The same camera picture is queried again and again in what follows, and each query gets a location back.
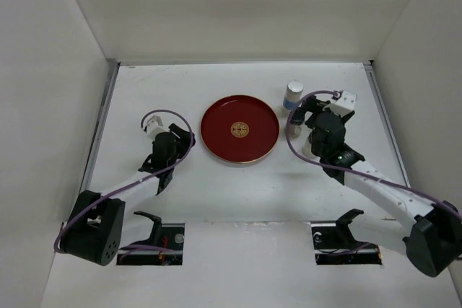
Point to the red round lacquer tray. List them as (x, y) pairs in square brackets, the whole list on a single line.
[(240, 129)]

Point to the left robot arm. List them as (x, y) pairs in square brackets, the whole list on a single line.
[(101, 224)]

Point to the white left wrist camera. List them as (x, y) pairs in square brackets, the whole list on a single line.
[(153, 126)]

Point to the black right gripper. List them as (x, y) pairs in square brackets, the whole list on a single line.
[(311, 104)]

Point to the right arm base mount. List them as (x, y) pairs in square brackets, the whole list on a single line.
[(334, 243)]

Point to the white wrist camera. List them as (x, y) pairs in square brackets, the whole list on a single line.
[(153, 126), (343, 103)]

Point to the silver-capped white blue bottle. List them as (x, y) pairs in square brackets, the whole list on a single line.
[(292, 95)]

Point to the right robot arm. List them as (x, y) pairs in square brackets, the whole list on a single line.
[(430, 230)]

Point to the black-capped brown spice jar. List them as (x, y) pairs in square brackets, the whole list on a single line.
[(293, 129)]

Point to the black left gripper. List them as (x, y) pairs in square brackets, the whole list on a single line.
[(182, 138)]

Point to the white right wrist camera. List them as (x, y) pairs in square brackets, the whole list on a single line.
[(343, 103)]

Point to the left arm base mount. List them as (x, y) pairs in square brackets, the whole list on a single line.
[(147, 240)]

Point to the black-capped white spice jar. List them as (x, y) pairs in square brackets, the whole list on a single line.
[(307, 149)]

